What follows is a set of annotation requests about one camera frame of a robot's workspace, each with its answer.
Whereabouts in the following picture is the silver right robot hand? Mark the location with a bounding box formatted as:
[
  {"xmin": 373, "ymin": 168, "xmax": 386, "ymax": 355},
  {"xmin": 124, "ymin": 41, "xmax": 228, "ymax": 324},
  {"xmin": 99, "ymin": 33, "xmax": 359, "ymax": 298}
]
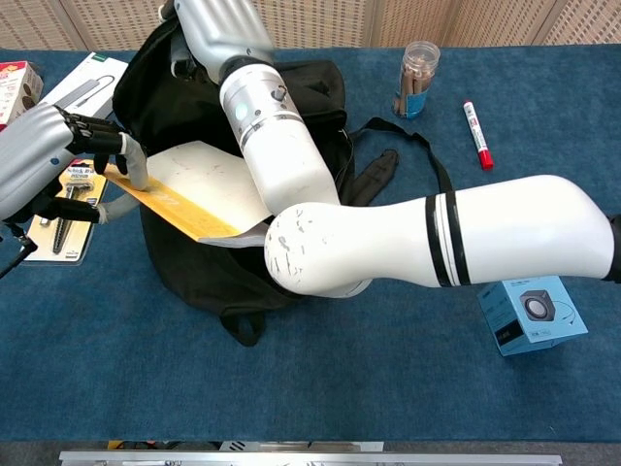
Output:
[{"xmin": 162, "ymin": 0, "xmax": 276, "ymax": 79}]

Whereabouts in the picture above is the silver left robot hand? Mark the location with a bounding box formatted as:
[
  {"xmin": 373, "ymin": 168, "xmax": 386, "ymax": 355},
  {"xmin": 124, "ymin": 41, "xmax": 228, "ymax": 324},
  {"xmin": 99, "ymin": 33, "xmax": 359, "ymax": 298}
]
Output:
[{"xmin": 0, "ymin": 102, "xmax": 148, "ymax": 225}]

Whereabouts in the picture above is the black fabric backpack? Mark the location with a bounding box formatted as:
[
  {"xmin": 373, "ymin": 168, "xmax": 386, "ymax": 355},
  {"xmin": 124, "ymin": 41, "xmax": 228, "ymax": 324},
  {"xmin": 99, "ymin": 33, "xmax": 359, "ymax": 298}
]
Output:
[{"xmin": 112, "ymin": 21, "xmax": 455, "ymax": 348}]

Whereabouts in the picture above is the white and yellow book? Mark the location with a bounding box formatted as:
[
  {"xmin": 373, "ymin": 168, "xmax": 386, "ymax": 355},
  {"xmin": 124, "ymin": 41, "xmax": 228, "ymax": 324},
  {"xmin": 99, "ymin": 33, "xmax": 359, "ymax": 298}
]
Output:
[{"xmin": 103, "ymin": 139, "xmax": 276, "ymax": 248}]

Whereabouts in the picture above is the red cookie box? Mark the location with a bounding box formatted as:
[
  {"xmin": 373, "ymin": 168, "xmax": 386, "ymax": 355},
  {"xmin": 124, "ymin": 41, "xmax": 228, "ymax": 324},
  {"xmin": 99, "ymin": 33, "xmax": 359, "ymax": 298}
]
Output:
[{"xmin": 0, "ymin": 60, "xmax": 45, "ymax": 132}]

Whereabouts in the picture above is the yellow razor blister pack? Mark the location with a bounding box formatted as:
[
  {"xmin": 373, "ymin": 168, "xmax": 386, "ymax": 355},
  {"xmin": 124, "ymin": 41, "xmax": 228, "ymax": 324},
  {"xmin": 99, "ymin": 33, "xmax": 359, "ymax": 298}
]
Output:
[{"xmin": 22, "ymin": 157, "xmax": 109, "ymax": 265}]

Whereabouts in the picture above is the white USB hub box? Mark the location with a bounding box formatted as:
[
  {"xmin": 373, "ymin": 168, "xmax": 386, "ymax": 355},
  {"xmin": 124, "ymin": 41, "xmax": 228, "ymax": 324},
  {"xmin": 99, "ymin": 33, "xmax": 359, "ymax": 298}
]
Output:
[{"xmin": 38, "ymin": 51, "xmax": 130, "ymax": 120}]

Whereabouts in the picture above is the clear jar of wooden pencils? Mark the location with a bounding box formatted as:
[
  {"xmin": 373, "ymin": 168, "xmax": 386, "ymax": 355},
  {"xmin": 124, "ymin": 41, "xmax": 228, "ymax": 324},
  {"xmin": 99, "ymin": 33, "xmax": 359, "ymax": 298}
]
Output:
[{"xmin": 391, "ymin": 41, "xmax": 441, "ymax": 121}]

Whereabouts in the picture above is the woven beige folding screen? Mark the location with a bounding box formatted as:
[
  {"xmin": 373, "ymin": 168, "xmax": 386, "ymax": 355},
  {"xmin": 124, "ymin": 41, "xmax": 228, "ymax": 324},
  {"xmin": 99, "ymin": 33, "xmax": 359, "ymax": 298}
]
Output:
[{"xmin": 0, "ymin": 0, "xmax": 621, "ymax": 50}]

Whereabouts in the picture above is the red and white marker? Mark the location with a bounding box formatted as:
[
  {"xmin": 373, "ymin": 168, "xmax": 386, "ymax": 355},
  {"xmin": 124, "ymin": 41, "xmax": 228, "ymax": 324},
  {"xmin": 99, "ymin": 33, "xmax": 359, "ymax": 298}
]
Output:
[{"xmin": 462, "ymin": 100, "xmax": 496, "ymax": 172}]

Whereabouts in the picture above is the blue felt table cover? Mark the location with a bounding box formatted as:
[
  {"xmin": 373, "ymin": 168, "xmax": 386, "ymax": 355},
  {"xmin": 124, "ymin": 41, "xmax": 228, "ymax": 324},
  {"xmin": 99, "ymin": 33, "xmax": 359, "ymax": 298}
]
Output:
[{"xmin": 0, "ymin": 44, "xmax": 621, "ymax": 443}]

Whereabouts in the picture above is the light blue speaker box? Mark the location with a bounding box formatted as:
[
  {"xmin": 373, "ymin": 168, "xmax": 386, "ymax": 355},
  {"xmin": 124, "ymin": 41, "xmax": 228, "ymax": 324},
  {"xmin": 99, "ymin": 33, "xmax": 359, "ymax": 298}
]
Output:
[{"xmin": 475, "ymin": 275, "xmax": 590, "ymax": 358}]

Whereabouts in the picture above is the aluminium frame rail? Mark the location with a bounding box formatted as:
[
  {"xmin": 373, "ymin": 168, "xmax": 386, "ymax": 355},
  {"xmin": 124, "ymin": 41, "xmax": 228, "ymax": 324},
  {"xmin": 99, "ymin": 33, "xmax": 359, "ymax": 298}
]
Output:
[{"xmin": 58, "ymin": 449, "xmax": 564, "ymax": 466}]

